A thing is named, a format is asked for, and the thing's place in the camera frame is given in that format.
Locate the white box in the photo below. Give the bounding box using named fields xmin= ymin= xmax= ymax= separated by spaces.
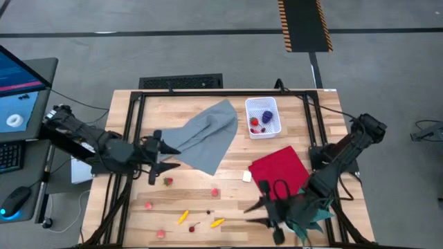
xmin=71 ymin=154 xmax=94 ymax=185

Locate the black keyboard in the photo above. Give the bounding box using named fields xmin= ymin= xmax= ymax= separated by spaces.
xmin=0 ymin=140 xmax=25 ymax=174

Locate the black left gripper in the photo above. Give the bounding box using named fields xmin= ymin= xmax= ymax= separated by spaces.
xmin=133 ymin=129 xmax=182 ymax=186

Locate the black computer mouse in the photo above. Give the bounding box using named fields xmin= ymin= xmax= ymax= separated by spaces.
xmin=0 ymin=185 xmax=32 ymax=219

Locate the white perforated plastic basket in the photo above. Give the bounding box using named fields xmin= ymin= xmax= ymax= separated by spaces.
xmin=244 ymin=96 xmax=282 ymax=140

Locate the black floor cable cover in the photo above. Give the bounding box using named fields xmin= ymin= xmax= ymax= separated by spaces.
xmin=308 ymin=51 xmax=324 ymax=89

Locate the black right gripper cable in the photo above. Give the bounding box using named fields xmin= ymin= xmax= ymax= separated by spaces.
xmin=272 ymin=178 xmax=292 ymax=202

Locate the black monitor cable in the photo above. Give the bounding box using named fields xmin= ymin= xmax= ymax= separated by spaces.
xmin=48 ymin=86 xmax=110 ymax=112

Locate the black floor vent grille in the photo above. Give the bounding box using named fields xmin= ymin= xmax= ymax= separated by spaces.
xmin=138 ymin=73 xmax=224 ymax=90

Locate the black mat with orange stripes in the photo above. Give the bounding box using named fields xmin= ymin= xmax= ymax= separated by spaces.
xmin=278 ymin=0 xmax=334 ymax=53

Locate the grey side desk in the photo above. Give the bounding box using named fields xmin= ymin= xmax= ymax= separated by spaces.
xmin=0 ymin=138 xmax=53 ymax=224

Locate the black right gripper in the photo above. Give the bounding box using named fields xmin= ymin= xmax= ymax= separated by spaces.
xmin=243 ymin=179 xmax=302 ymax=246

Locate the white cable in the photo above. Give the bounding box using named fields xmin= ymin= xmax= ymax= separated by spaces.
xmin=46 ymin=189 xmax=91 ymax=233

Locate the grey cloth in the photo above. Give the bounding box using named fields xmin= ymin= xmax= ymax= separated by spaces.
xmin=157 ymin=99 xmax=239 ymax=176

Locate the red cloth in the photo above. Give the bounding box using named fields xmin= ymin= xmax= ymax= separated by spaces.
xmin=248 ymin=145 xmax=311 ymax=201

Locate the monitor with dark blue screen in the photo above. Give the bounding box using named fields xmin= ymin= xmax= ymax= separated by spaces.
xmin=0 ymin=44 xmax=53 ymax=98

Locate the teal artificial succulent plant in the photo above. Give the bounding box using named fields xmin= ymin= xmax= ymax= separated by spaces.
xmin=287 ymin=188 xmax=335 ymax=245

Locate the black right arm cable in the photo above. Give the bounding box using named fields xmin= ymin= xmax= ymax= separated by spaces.
xmin=275 ymin=78 xmax=357 ymax=120

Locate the grey screen with light-blue picture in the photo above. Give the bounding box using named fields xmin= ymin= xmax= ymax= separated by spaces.
xmin=0 ymin=57 xmax=59 ymax=142

